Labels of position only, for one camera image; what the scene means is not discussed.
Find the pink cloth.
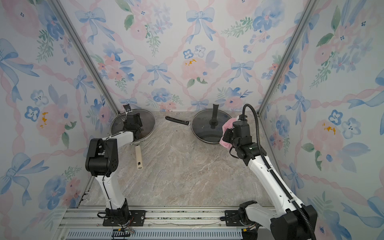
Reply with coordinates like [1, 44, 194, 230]
[220, 115, 250, 150]

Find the glass pot lid black handle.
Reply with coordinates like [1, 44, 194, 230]
[190, 104, 233, 144]

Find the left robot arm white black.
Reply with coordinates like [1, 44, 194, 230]
[85, 113, 143, 226]

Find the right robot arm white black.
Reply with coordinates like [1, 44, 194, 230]
[223, 120, 318, 240]

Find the black frying pan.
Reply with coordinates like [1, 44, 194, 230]
[164, 108, 233, 145]

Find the steel pan beige handle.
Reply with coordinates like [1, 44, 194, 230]
[109, 108, 157, 170]

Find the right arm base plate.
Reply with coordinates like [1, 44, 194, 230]
[220, 209, 250, 227]

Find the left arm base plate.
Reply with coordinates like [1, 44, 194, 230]
[103, 210, 147, 227]

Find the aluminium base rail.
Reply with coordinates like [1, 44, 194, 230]
[54, 206, 275, 240]

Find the aluminium frame post left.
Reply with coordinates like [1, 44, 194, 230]
[48, 1, 120, 114]

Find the aluminium frame post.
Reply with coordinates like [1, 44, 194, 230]
[48, 1, 120, 114]
[258, 0, 318, 116]

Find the aluminium frame post right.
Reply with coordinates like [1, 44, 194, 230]
[258, 0, 318, 116]

